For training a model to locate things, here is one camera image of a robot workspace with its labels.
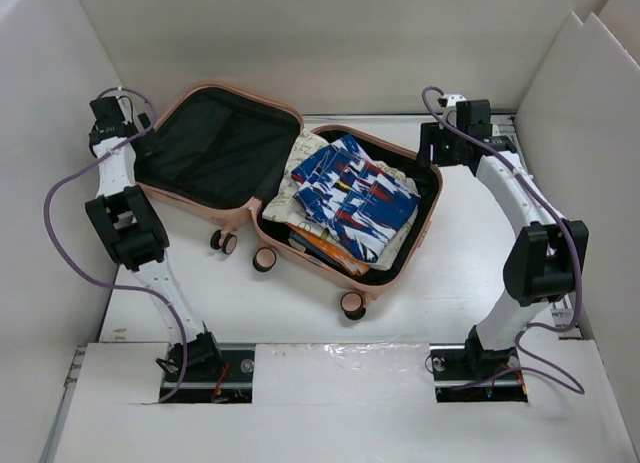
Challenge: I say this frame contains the blue white patterned shorts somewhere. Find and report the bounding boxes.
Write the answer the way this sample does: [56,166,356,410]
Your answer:
[290,134,421,264]

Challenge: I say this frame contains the pink hard-shell suitcase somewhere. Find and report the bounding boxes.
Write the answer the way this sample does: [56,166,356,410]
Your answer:
[135,83,442,320]

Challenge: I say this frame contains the orange white tie-dye shorts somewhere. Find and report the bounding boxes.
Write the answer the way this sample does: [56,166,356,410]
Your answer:
[311,233,370,276]

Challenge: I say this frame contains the cream patterned shorts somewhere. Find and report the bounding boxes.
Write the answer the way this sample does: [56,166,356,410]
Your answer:
[262,131,421,276]

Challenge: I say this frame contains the grey-blue cloth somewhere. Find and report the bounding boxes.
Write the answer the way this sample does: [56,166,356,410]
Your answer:
[288,224,320,253]

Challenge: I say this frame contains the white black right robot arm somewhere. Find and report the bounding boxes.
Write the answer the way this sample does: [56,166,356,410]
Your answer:
[418,86,589,385]

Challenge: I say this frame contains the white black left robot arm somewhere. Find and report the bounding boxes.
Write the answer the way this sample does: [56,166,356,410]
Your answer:
[85,96,225,381]

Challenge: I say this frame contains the white foam board front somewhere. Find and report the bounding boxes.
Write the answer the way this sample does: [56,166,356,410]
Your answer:
[55,341,636,462]

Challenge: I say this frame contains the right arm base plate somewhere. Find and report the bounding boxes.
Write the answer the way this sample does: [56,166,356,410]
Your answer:
[425,343,528,403]

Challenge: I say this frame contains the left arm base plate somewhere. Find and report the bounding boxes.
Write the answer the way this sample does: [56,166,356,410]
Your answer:
[165,344,256,404]

